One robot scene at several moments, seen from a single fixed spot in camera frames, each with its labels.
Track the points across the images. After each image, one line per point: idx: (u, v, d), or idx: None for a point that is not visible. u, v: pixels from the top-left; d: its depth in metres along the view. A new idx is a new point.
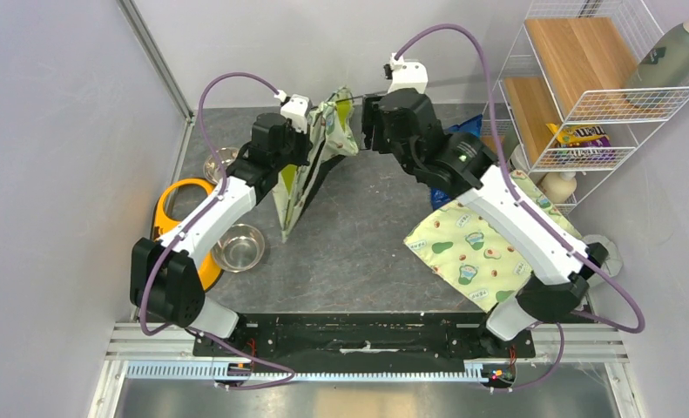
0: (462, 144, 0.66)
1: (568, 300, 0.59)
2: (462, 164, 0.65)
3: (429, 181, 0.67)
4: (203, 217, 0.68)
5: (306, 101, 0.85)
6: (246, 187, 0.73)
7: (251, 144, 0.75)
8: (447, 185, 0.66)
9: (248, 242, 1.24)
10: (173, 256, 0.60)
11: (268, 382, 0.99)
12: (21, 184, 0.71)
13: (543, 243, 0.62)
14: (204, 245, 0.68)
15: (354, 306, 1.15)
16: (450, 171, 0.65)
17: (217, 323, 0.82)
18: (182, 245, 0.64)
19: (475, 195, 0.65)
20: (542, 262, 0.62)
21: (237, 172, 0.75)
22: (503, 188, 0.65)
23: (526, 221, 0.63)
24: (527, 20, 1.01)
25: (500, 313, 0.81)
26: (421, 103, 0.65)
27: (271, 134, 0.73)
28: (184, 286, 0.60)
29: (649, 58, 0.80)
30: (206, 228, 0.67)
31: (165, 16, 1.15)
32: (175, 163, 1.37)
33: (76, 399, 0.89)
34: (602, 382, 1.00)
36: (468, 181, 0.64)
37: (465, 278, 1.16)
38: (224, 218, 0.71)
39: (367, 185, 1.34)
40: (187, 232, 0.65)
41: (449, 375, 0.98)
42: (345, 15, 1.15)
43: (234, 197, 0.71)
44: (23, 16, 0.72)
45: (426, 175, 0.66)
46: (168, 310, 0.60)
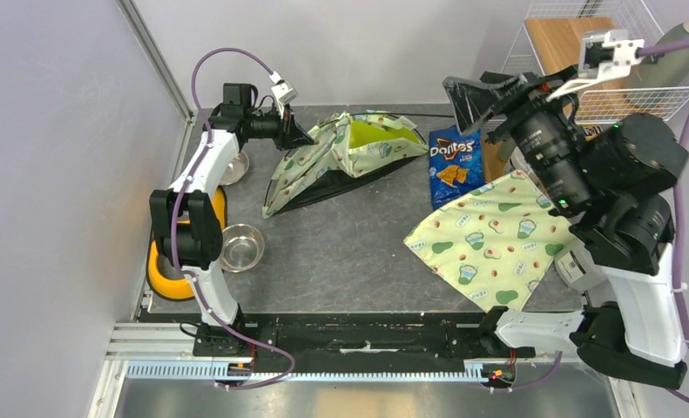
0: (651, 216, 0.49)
1: (662, 380, 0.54)
2: (654, 239, 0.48)
3: (602, 248, 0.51)
4: (203, 162, 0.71)
5: (288, 89, 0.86)
6: (228, 133, 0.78)
7: (222, 104, 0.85)
8: (625, 260, 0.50)
9: (248, 242, 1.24)
10: (189, 197, 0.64)
11: (263, 380, 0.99)
12: (21, 183, 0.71)
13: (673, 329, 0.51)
14: (211, 186, 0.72)
15: (354, 306, 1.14)
16: (633, 242, 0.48)
17: (222, 303, 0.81)
18: (194, 186, 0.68)
19: (645, 277, 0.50)
20: (655, 347, 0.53)
21: (214, 121, 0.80)
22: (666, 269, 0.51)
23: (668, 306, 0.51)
24: (528, 21, 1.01)
25: (526, 332, 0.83)
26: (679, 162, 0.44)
27: (241, 90, 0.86)
28: (208, 222, 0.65)
29: (648, 59, 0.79)
30: (208, 171, 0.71)
31: (165, 16, 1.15)
32: (175, 163, 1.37)
33: (76, 399, 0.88)
34: (602, 382, 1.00)
36: (653, 266, 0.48)
37: (465, 278, 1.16)
38: (220, 161, 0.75)
39: (367, 185, 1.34)
40: (192, 176, 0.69)
41: (449, 375, 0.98)
42: (345, 15, 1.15)
43: (221, 144, 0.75)
44: (23, 16, 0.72)
45: (609, 244, 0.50)
46: (199, 247, 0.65)
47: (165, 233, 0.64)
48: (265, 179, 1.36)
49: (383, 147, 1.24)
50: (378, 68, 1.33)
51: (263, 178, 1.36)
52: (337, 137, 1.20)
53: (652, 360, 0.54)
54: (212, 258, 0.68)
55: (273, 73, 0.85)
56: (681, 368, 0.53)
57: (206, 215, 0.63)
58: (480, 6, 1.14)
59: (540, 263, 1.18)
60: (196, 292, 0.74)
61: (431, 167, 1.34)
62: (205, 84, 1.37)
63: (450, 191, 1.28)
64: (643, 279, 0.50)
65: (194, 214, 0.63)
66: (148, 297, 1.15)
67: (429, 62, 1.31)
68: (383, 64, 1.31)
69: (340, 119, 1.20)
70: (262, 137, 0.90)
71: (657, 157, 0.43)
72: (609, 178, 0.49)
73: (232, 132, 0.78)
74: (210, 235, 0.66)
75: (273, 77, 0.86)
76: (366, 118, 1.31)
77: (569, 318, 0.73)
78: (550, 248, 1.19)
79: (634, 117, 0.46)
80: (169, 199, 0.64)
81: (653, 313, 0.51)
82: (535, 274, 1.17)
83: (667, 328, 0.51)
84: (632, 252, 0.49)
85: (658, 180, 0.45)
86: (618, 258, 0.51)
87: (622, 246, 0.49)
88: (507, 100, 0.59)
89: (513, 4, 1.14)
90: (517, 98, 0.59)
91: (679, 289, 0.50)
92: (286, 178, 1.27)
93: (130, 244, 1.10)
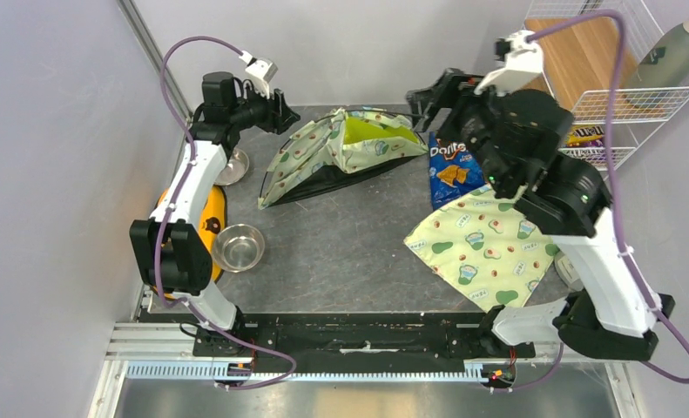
0: (579, 178, 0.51)
1: (636, 353, 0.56)
2: (585, 202, 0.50)
3: (534, 216, 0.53)
4: (185, 185, 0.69)
5: (268, 65, 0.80)
6: (214, 147, 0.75)
7: (206, 104, 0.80)
8: (559, 225, 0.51)
9: (248, 242, 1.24)
10: (172, 227, 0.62)
11: (263, 380, 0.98)
12: (22, 184, 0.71)
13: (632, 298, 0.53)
14: (196, 210, 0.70)
15: (354, 306, 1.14)
16: (564, 207, 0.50)
17: (219, 313, 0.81)
18: (177, 215, 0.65)
19: (584, 241, 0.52)
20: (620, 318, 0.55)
21: (199, 132, 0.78)
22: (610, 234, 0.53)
23: (624, 277, 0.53)
24: (528, 22, 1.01)
25: (520, 327, 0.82)
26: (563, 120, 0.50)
27: (225, 88, 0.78)
28: (193, 252, 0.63)
29: (649, 58, 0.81)
30: (192, 195, 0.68)
31: (165, 17, 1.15)
32: (175, 163, 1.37)
33: (76, 400, 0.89)
34: (601, 382, 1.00)
36: (586, 227, 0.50)
37: (465, 278, 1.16)
38: (205, 181, 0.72)
39: (368, 185, 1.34)
40: (175, 202, 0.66)
41: (449, 376, 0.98)
42: (345, 15, 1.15)
43: (206, 159, 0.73)
44: (23, 16, 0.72)
45: (539, 210, 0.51)
46: (185, 277, 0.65)
47: (150, 263, 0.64)
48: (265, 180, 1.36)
49: (379, 144, 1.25)
50: (378, 68, 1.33)
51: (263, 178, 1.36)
52: (332, 132, 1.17)
53: (622, 332, 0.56)
54: (199, 286, 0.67)
55: (243, 53, 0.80)
56: (650, 338, 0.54)
57: (189, 246, 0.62)
58: (480, 7, 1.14)
59: (540, 264, 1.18)
60: (192, 310, 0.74)
61: (431, 167, 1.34)
62: None
63: (450, 191, 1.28)
64: (583, 243, 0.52)
65: (178, 246, 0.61)
66: (148, 297, 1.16)
67: (429, 62, 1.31)
68: (383, 64, 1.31)
69: (335, 115, 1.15)
70: (251, 125, 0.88)
71: (536, 118, 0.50)
72: (516, 148, 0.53)
73: (218, 144, 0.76)
74: (196, 264, 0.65)
75: (245, 58, 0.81)
76: (364, 114, 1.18)
77: (554, 305, 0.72)
78: (550, 248, 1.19)
79: (513, 96, 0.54)
80: (151, 230, 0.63)
81: (611, 287, 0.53)
82: (535, 275, 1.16)
83: (626, 300, 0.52)
84: (565, 215, 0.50)
85: (550, 140, 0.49)
86: (551, 224, 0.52)
87: (554, 212, 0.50)
88: (438, 97, 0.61)
89: (513, 3, 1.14)
90: (449, 93, 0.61)
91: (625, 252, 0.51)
92: (281, 171, 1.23)
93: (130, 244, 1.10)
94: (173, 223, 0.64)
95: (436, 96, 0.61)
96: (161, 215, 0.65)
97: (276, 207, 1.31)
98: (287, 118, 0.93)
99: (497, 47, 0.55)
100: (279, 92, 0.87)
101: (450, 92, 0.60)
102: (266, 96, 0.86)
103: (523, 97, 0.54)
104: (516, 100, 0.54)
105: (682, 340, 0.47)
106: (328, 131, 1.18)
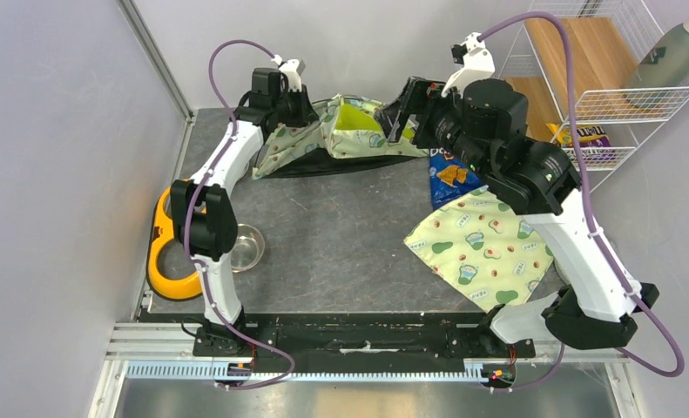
0: (545, 158, 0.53)
1: (614, 339, 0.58)
2: (549, 184, 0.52)
3: (503, 194, 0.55)
4: (225, 157, 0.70)
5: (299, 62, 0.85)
6: (254, 126, 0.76)
7: (251, 91, 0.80)
8: (525, 203, 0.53)
9: (248, 242, 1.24)
10: (209, 191, 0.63)
11: (262, 381, 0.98)
12: (22, 183, 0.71)
13: (608, 281, 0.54)
14: (229, 181, 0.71)
15: (354, 306, 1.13)
16: (530, 185, 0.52)
17: (227, 302, 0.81)
18: (213, 180, 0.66)
19: (552, 221, 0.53)
20: (597, 303, 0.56)
21: (242, 114, 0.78)
22: (580, 216, 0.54)
23: (599, 260, 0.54)
24: (528, 21, 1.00)
25: (514, 324, 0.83)
26: (517, 103, 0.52)
27: (271, 79, 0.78)
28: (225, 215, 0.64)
29: (649, 58, 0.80)
30: (229, 166, 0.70)
31: (166, 17, 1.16)
32: (175, 162, 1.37)
33: (76, 399, 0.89)
34: (602, 383, 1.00)
36: (550, 205, 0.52)
37: (465, 278, 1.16)
38: (240, 156, 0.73)
39: (368, 185, 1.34)
40: (214, 170, 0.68)
41: (449, 376, 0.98)
42: (345, 15, 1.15)
43: (246, 137, 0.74)
44: (23, 17, 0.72)
45: (503, 187, 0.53)
46: (212, 239, 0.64)
47: (182, 219, 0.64)
48: (264, 180, 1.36)
49: (374, 137, 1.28)
50: (378, 68, 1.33)
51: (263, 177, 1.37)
52: (327, 117, 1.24)
53: (600, 319, 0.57)
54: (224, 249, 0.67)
55: (275, 56, 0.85)
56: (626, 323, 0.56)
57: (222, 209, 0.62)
58: (480, 5, 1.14)
59: (541, 264, 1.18)
60: (204, 281, 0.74)
61: (431, 168, 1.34)
62: (206, 84, 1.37)
63: (450, 191, 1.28)
64: (550, 221, 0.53)
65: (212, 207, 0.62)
66: (148, 297, 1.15)
67: (429, 62, 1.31)
68: (382, 65, 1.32)
69: (332, 99, 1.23)
70: (282, 119, 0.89)
71: (490, 101, 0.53)
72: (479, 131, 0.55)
73: (258, 124, 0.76)
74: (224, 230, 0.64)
75: (277, 59, 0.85)
76: (362, 105, 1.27)
77: (546, 300, 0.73)
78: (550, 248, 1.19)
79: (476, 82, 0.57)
80: (190, 190, 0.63)
81: (589, 274, 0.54)
82: (535, 275, 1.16)
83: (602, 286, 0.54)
84: (530, 193, 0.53)
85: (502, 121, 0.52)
86: (517, 202, 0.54)
87: (520, 188, 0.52)
88: (407, 103, 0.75)
89: (513, 3, 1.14)
90: (415, 97, 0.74)
91: (596, 232, 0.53)
92: (276, 146, 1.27)
93: (130, 245, 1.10)
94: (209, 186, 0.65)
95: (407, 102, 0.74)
96: (199, 178, 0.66)
97: (276, 207, 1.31)
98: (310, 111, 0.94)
99: (455, 52, 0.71)
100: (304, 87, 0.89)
101: (420, 97, 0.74)
102: (299, 90, 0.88)
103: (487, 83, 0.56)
104: (476, 87, 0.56)
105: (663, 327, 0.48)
106: (325, 115, 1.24)
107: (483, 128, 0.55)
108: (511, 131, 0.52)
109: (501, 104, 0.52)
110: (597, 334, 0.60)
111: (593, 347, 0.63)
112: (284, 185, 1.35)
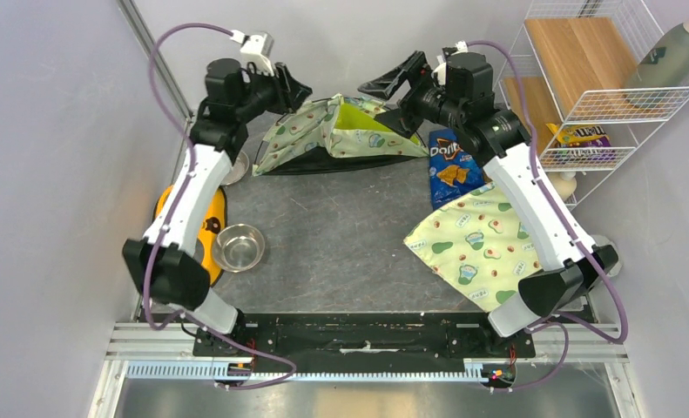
0: (500, 118, 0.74)
1: (555, 286, 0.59)
2: (495, 138, 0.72)
3: (462, 141, 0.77)
4: (181, 205, 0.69)
5: (262, 38, 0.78)
6: (217, 153, 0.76)
7: (209, 98, 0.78)
8: (476, 150, 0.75)
9: (248, 242, 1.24)
10: (165, 251, 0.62)
11: (270, 380, 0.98)
12: (20, 184, 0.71)
13: (550, 224, 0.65)
14: (192, 229, 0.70)
15: (354, 306, 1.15)
16: (482, 138, 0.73)
17: (219, 320, 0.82)
18: (170, 237, 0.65)
19: (496, 164, 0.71)
20: (545, 248, 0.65)
21: (203, 132, 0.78)
22: (525, 165, 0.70)
23: (540, 201, 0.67)
24: (528, 21, 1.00)
25: (507, 308, 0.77)
26: (482, 70, 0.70)
27: (226, 85, 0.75)
28: (190, 273, 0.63)
29: (649, 58, 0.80)
30: (188, 215, 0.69)
31: (166, 17, 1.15)
32: (175, 162, 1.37)
33: (76, 400, 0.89)
34: (602, 382, 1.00)
36: (494, 151, 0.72)
37: (465, 278, 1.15)
38: (203, 194, 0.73)
39: (368, 185, 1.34)
40: (170, 222, 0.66)
41: (449, 375, 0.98)
42: (345, 15, 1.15)
43: (206, 172, 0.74)
44: (22, 16, 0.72)
45: (462, 135, 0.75)
46: (175, 295, 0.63)
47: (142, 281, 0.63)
48: (264, 180, 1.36)
49: (374, 137, 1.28)
50: (379, 68, 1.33)
51: (263, 178, 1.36)
52: (327, 115, 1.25)
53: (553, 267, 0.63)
54: (191, 303, 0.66)
55: (234, 35, 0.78)
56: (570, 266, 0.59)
57: (183, 270, 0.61)
58: (479, 6, 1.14)
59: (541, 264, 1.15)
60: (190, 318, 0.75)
61: (431, 167, 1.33)
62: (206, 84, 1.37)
63: (450, 191, 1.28)
64: (496, 164, 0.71)
65: (172, 269, 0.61)
66: None
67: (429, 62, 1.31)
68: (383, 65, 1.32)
69: (332, 99, 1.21)
70: (262, 111, 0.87)
71: (463, 64, 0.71)
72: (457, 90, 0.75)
73: (220, 151, 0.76)
74: (190, 286, 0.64)
75: (236, 38, 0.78)
76: (362, 104, 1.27)
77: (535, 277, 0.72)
78: None
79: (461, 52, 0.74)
80: (145, 251, 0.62)
81: (532, 215, 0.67)
82: None
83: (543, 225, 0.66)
84: (480, 144, 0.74)
85: (469, 81, 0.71)
86: (471, 149, 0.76)
87: (472, 138, 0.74)
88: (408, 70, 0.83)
89: (513, 4, 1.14)
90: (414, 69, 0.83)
91: (538, 178, 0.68)
92: (276, 143, 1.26)
93: None
94: (165, 246, 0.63)
95: (407, 70, 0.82)
96: (154, 235, 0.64)
97: (276, 207, 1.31)
98: (297, 94, 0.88)
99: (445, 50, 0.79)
100: (281, 66, 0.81)
101: (416, 70, 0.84)
102: (270, 75, 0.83)
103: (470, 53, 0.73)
104: (461, 54, 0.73)
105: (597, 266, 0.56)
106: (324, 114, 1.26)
107: (458, 88, 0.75)
108: (476, 92, 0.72)
109: (470, 69, 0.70)
110: (546, 289, 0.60)
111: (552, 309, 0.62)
112: (283, 185, 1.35)
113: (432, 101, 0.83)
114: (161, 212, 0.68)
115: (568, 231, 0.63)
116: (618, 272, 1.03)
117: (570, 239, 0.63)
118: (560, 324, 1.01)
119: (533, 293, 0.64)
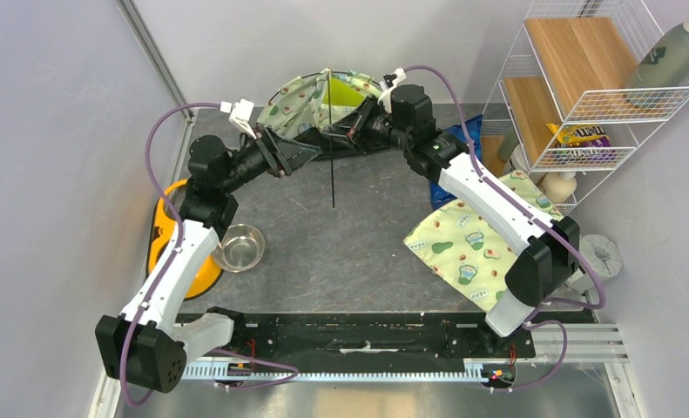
0: (440, 140, 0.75)
1: (523, 259, 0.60)
2: (438, 156, 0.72)
3: (413, 165, 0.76)
4: (163, 281, 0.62)
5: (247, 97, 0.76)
6: (205, 230, 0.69)
7: (194, 180, 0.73)
8: (425, 171, 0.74)
9: (248, 243, 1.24)
10: (144, 328, 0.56)
11: (275, 380, 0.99)
12: (20, 183, 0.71)
13: (505, 211, 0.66)
14: (174, 306, 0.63)
15: (354, 306, 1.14)
16: (429, 161, 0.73)
17: (214, 336, 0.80)
18: (147, 315, 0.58)
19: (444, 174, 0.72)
20: (509, 234, 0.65)
21: (191, 210, 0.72)
22: (469, 169, 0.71)
23: (489, 193, 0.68)
24: (528, 21, 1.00)
25: (502, 308, 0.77)
26: (423, 100, 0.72)
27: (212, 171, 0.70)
28: (165, 355, 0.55)
29: (649, 58, 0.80)
30: (170, 292, 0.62)
31: (165, 17, 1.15)
32: (175, 163, 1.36)
33: (75, 399, 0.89)
34: (602, 383, 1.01)
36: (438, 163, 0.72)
37: (465, 278, 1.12)
38: (189, 270, 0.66)
39: (368, 185, 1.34)
40: (150, 300, 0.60)
41: (449, 375, 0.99)
42: (344, 14, 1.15)
43: (193, 244, 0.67)
44: (22, 17, 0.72)
45: (410, 159, 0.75)
46: (149, 378, 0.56)
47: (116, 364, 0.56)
48: (264, 180, 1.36)
49: None
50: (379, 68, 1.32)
51: (263, 178, 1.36)
52: (316, 92, 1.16)
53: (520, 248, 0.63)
54: (167, 387, 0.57)
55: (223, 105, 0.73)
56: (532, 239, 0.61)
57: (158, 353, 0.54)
58: (480, 6, 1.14)
59: None
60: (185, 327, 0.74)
61: None
62: (206, 83, 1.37)
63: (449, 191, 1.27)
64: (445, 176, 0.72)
65: (147, 352, 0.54)
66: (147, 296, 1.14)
67: (429, 61, 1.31)
68: (383, 64, 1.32)
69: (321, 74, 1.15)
70: (254, 177, 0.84)
71: (405, 97, 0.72)
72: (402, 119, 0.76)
73: (208, 226, 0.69)
74: (165, 368, 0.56)
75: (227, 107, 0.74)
76: (351, 80, 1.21)
77: None
78: None
79: (402, 88, 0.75)
80: (120, 329, 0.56)
81: (503, 221, 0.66)
82: None
83: (503, 213, 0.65)
84: (428, 165, 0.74)
85: (410, 113, 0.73)
86: (421, 171, 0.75)
87: (420, 162, 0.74)
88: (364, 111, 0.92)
89: (513, 3, 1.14)
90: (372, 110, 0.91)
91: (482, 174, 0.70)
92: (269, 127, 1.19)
93: (129, 244, 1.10)
94: (141, 326, 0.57)
95: (363, 113, 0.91)
96: (131, 313, 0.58)
97: (276, 206, 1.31)
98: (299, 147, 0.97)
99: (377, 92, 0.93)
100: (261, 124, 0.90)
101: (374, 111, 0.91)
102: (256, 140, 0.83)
103: (413, 86, 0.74)
104: (402, 88, 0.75)
105: (565, 243, 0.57)
106: (314, 91, 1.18)
107: (401, 118, 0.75)
108: (418, 119, 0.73)
109: (411, 102, 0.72)
110: (524, 273, 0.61)
111: (537, 298, 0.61)
112: (284, 184, 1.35)
113: (381, 127, 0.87)
114: (142, 288, 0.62)
115: (523, 212, 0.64)
116: (618, 270, 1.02)
117: (526, 218, 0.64)
118: (561, 325, 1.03)
119: (518, 283, 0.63)
